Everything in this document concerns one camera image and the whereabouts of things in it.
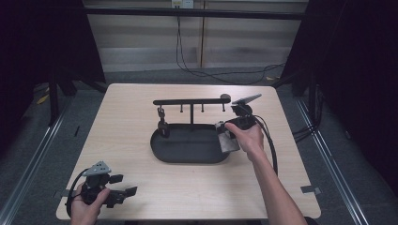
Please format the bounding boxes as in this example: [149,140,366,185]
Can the grey tape piece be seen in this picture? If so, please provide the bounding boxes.
[299,185,322,195]

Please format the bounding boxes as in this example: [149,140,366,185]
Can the black horizontal frame bar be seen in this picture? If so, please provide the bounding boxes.
[84,7,309,22]

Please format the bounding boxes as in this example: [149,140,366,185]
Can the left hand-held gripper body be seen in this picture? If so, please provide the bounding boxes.
[79,160,126,209]

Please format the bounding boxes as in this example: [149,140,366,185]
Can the person's left hand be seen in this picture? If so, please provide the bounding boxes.
[69,182,111,225]

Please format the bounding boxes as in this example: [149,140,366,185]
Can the metal floor rail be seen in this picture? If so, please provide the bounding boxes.
[0,102,71,225]
[294,97,379,225]

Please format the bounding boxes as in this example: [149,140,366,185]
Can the black floor cables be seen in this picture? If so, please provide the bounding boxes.
[292,83,327,143]

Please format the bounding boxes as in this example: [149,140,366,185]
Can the dark curtain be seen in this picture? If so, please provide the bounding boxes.
[281,0,398,195]
[0,0,107,151]

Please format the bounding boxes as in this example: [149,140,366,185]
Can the black hanging wall cable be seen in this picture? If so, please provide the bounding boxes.
[175,7,286,86]

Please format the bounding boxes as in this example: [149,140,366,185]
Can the black metal stand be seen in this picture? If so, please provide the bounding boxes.
[46,73,107,126]

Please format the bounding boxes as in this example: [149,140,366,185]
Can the person's right hand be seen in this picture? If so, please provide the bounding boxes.
[224,121,266,163]

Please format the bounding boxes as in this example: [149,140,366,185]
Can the black key rack with tray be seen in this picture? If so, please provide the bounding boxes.
[149,93,234,165]

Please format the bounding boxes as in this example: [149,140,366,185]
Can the car key with silver case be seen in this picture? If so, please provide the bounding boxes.
[157,106,172,139]

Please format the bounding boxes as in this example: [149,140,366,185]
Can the white wall socket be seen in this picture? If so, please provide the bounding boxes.
[171,0,195,9]

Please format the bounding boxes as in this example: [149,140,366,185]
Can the beige patterned key pouch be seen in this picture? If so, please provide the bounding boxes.
[215,121,241,154]

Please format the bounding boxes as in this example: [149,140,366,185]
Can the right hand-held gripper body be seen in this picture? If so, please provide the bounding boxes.
[230,93,263,131]

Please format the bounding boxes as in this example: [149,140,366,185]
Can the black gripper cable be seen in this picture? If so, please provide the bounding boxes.
[252,114,280,176]
[65,168,90,217]

